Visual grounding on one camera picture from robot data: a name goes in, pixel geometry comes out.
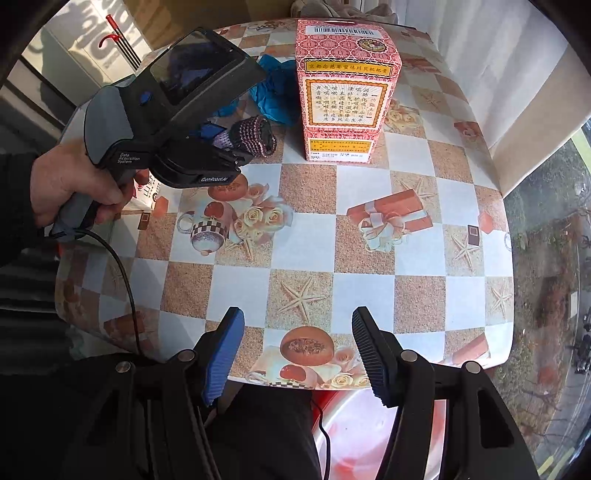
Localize checkered printed tablecloth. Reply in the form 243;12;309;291
55;18;515;388

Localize blue mesh cloth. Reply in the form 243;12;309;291
216;100;252;118

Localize person's left forearm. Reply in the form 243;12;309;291
0;152;47;261

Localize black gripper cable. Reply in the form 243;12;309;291
310;398;332;480
48;228;143;357

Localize red plastic seat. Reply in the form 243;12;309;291
314;364;467;480

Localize person's left hand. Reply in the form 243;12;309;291
33;138;152;228

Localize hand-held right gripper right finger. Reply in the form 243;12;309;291
352;305;541;480

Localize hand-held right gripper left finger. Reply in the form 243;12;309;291
60;307;245;480

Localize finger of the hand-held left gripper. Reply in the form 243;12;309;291
199;121;230;148
203;145;254;169

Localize person's dark trousers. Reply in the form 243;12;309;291
205;383;324;480

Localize red patterned carton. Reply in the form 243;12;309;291
295;18;402;162

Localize teal stocking cloth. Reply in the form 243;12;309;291
249;54;305;125

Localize pole with red hook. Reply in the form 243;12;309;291
95;33;134;65

